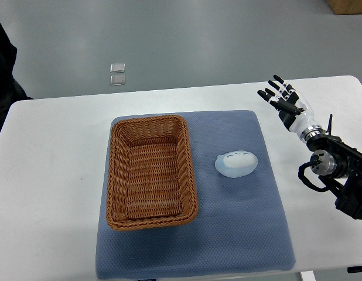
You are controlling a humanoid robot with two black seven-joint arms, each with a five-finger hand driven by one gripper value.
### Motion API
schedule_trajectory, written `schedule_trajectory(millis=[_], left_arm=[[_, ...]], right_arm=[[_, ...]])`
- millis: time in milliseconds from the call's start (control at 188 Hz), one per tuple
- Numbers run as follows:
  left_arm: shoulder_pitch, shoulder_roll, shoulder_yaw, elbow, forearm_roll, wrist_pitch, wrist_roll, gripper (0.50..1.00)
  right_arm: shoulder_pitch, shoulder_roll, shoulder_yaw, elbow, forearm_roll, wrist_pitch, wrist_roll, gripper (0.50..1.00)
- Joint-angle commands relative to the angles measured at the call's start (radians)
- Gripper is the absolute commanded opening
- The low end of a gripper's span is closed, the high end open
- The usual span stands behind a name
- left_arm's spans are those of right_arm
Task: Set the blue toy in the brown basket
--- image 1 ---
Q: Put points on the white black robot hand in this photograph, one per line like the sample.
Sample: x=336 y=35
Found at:
x=293 y=109

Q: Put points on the blue white plush toy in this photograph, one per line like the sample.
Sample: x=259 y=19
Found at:
x=236 y=164

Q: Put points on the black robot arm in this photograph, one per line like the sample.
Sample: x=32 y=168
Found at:
x=333 y=166

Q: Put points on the brown wicker basket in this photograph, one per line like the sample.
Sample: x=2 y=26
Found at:
x=150 y=180

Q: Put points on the cardboard box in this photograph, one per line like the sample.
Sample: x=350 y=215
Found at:
x=345 y=7

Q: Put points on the blue quilted mat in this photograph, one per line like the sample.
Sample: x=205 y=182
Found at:
x=240 y=227

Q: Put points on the white table leg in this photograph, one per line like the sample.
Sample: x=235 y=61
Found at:
x=307 y=276

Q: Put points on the black table control panel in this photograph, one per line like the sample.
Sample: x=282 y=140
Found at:
x=354 y=269

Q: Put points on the upper floor socket plate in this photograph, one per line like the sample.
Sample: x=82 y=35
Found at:
x=117 y=67

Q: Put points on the black object at left edge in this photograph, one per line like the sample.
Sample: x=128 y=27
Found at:
x=10 y=90

